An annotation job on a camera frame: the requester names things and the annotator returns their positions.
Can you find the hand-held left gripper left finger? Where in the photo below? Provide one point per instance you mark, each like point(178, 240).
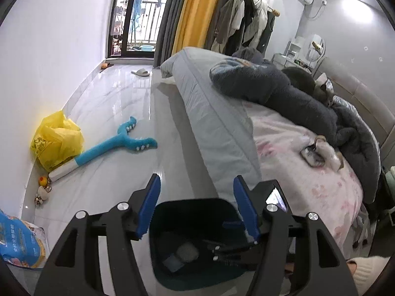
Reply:
point(148, 209)

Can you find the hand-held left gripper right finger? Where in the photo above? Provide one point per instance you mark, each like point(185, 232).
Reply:
point(245, 209)

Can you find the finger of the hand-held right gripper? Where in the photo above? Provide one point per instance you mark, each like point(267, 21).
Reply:
point(234, 257)
point(228, 244)

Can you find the dark trash bin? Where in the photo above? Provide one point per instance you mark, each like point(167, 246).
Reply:
point(191, 212)

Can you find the pink printed bed sheet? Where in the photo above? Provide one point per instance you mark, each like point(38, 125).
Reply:
point(287, 166)

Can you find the grey round item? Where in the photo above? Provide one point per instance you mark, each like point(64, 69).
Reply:
point(186, 251)

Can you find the grey white fluffy item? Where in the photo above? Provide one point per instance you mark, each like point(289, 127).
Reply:
point(317, 154)

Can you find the small blue box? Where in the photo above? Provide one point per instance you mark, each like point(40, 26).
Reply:
point(172, 262)

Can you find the blue plush stick toy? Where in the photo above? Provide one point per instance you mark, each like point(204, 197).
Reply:
point(101, 149)

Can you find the dark fluffy blanket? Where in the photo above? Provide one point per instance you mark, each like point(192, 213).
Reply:
point(277, 98)

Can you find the small white plush toy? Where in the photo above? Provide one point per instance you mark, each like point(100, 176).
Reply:
point(41, 197)

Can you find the yellow rubber duck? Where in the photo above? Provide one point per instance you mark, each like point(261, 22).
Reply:
point(43, 181)

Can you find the grey quilt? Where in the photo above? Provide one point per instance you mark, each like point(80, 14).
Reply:
point(209, 104)

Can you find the yellow plastic bag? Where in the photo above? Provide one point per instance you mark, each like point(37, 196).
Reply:
point(55, 141)

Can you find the grey cat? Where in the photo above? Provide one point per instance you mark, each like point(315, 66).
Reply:
point(302, 80)

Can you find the beige padded headboard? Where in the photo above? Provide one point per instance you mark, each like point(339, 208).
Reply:
point(355, 89)

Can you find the blue printed bag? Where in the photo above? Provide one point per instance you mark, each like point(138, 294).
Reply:
point(18, 240)

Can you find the grey slipper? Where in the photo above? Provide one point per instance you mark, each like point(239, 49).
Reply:
point(141, 72)

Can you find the white vanity table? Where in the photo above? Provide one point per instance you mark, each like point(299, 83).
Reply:
point(291, 54)

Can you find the small orange item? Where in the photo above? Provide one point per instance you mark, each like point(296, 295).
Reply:
point(106, 66)

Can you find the round mirror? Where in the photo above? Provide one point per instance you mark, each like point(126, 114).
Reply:
point(314, 44)

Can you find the blue basin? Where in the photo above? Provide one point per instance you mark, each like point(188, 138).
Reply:
point(147, 48)

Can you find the hanging dark trousers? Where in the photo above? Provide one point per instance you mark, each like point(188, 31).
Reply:
point(268, 30)

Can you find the hanging white coat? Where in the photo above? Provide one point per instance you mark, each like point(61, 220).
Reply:
point(257, 21)

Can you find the hanging black garment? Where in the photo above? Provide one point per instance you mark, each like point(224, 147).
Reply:
point(247, 9)

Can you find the yellow curtain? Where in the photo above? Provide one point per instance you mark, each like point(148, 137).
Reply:
point(197, 12)

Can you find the black balcony door frame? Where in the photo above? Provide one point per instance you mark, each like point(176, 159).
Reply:
point(126, 54)

